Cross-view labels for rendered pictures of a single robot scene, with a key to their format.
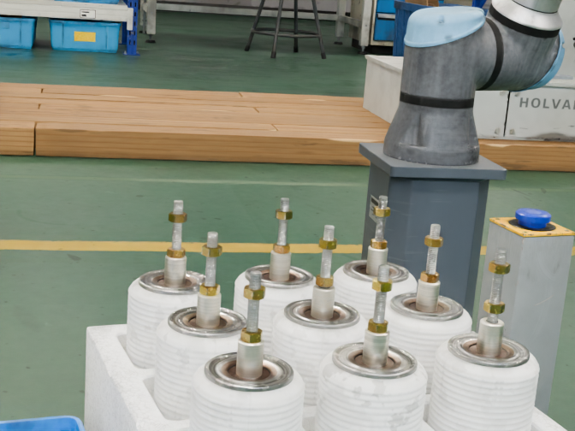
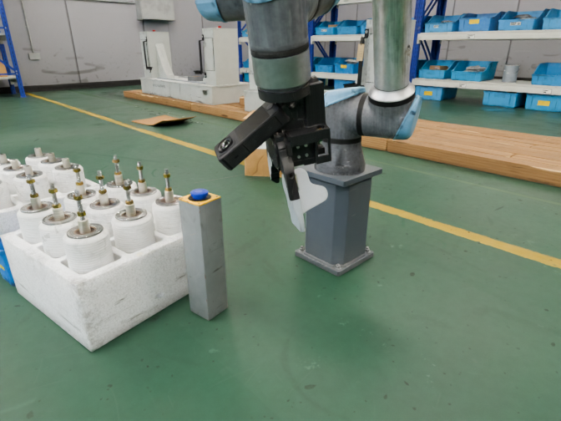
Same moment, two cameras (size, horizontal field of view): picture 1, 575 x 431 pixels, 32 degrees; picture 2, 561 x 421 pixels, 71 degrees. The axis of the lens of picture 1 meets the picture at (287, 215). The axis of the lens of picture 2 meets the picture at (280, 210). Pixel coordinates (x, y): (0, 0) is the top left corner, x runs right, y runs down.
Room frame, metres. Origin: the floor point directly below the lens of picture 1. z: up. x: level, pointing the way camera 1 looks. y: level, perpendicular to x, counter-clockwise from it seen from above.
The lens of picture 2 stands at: (0.86, -1.10, 0.64)
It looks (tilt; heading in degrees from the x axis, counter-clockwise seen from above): 23 degrees down; 59
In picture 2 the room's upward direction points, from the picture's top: straight up
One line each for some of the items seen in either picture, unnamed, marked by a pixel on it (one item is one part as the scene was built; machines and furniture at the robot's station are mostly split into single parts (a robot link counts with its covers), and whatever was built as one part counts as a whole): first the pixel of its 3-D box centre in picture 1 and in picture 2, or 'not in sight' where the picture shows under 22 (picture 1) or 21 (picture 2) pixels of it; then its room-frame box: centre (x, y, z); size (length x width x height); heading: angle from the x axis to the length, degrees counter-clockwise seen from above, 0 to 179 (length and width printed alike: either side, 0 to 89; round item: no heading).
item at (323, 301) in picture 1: (323, 302); (103, 199); (0.95, -0.04, 0.26); 0.02 x 0.02 x 0.03
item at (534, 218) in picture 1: (532, 220); (199, 195); (1.13, -0.28, 0.32); 0.04 x 0.04 x 0.02
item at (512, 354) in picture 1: (488, 351); (85, 230); (0.89, -0.20, 0.25); 0.08 x 0.08 x 0.01
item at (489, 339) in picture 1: (489, 338); (83, 225); (0.89, -0.20, 0.26); 0.02 x 0.02 x 0.03
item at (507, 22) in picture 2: not in sight; (524, 20); (5.58, 1.63, 0.89); 0.50 x 0.38 x 0.21; 11
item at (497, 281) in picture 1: (496, 288); (79, 205); (0.89, -0.20, 0.31); 0.01 x 0.01 x 0.08
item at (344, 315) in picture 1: (322, 315); (104, 204); (0.95, -0.04, 0.25); 0.08 x 0.08 x 0.01
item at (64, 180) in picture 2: not in sight; (72, 191); (0.89, 0.40, 0.16); 0.10 x 0.10 x 0.18
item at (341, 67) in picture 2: not in sight; (353, 65); (5.06, 3.81, 0.36); 0.50 x 0.38 x 0.21; 13
